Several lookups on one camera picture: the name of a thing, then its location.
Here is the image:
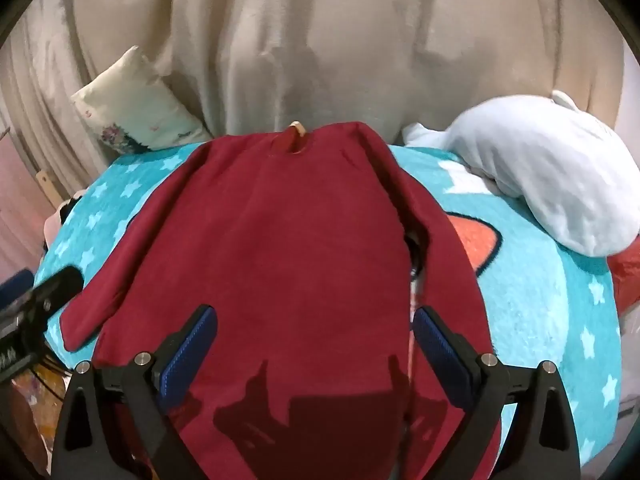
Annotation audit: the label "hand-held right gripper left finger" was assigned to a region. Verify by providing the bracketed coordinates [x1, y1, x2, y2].
[50, 304, 218, 480]

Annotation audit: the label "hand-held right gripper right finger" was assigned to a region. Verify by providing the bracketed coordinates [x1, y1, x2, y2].
[412, 305, 583, 480]

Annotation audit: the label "dark red sweater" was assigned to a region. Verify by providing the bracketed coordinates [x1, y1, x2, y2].
[60, 121, 503, 480]

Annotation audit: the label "pale pink cloth item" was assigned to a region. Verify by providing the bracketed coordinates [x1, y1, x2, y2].
[41, 189, 90, 253]

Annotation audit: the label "turquoise cartoon printed blanket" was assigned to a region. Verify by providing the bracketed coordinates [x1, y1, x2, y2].
[32, 141, 623, 480]

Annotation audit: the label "light wooden slat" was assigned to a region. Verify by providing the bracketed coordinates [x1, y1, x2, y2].
[34, 170, 62, 209]

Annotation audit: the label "red patterned cloth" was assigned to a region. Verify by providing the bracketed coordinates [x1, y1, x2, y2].
[611, 249, 640, 313]

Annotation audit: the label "pale blue plush pillow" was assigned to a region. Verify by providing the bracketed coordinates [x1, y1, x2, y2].
[402, 90, 640, 257]

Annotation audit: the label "cream floral pillow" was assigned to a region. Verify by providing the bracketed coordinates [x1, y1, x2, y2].
[70, 45, 213, 153]

